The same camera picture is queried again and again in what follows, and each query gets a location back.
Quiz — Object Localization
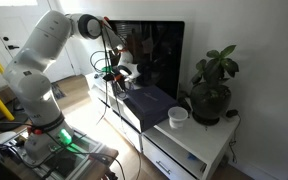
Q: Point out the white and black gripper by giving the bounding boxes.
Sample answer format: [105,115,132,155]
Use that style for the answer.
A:
[118,62,149,87]

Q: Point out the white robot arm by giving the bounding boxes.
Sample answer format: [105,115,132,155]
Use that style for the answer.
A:
[3,10,143,161]

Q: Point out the dark purple gift box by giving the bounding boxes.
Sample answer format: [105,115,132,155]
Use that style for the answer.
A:
[123,85,178,131]

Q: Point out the black flat screen TV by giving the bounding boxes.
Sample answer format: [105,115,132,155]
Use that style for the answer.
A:
[109,20,185,99]

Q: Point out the white plastic cup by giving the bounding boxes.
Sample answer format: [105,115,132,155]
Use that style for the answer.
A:
[168,107,188,129]

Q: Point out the green potted plant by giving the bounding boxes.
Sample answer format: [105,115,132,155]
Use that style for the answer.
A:
[190,45,239,126]

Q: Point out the white TV cabinet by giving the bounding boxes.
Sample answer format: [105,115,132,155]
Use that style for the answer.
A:
[86,73,240,180]

